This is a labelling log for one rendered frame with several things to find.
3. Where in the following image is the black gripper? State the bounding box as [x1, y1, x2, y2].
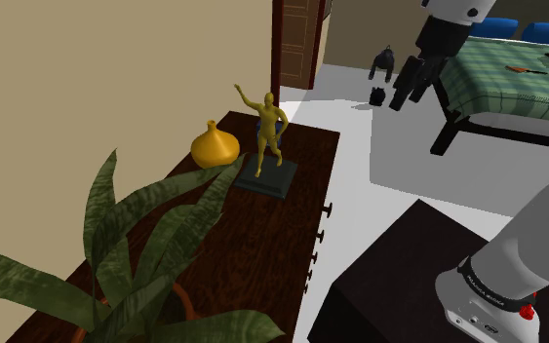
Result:
[387, 15, 475, 113]

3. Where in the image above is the small black object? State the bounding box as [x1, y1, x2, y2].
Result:
[368, 87, 387, 107]

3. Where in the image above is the bed with green plaid cover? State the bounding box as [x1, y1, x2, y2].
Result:
[429, 16, 549, 158]

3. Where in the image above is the brown wooden door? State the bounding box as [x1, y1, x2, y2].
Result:
[271, 0, 328, 93]

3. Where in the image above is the gold figure on dark base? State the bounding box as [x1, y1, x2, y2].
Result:
[232, 83, 299, 201]

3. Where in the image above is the yellow onion-shaped vase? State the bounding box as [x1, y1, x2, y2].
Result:
[189, 119, 242, 171]

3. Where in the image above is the dark wooden chest of drawers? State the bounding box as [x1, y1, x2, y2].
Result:
[5, 110, 341, 343]

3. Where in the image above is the green potted plant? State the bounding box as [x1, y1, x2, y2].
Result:
[0, 148, 286, 343]

